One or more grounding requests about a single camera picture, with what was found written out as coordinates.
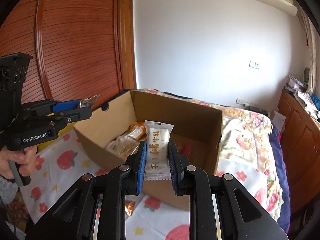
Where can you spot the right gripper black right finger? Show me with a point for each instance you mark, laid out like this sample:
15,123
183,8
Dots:
177,164

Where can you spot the red snack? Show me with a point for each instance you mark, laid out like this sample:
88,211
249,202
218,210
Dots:
185,149

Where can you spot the teal candy wrapper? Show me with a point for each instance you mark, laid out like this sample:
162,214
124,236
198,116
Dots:
129,207

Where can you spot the wooden sideboard cabinet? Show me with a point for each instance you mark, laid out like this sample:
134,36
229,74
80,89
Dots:
300,145

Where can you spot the person left hand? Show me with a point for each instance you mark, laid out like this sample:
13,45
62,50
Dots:
27,161

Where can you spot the orange snack packet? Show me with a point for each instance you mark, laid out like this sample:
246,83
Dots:
137,130

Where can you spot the copper foil snack packet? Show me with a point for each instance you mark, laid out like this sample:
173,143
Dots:
88,102

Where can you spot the floral curtain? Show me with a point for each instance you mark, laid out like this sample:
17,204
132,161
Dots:
312,37

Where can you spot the wooden door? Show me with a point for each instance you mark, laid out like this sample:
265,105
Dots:
126,41

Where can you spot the floral bed quilt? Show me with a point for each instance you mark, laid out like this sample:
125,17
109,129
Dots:
251,151

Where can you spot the long white snack pouch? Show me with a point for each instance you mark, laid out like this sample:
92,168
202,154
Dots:
123,146

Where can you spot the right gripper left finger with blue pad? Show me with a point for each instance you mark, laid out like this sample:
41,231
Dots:
137,164

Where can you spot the white nougat packet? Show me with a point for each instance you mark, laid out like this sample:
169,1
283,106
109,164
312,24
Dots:
157,164

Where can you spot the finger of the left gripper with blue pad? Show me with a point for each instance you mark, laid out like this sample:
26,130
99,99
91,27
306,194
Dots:
66,104

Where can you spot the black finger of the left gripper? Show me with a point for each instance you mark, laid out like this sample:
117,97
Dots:
65,115

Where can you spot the wooden slatted wardrobe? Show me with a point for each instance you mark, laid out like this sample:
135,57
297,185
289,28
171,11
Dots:
73,44

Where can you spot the strawberry print tablecloth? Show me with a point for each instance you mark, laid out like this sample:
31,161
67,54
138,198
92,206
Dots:
94,207

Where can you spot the wall light switch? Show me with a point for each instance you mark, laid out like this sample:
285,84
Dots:
254,65

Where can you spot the wall power socket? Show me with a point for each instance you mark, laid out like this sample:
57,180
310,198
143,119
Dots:
243,102

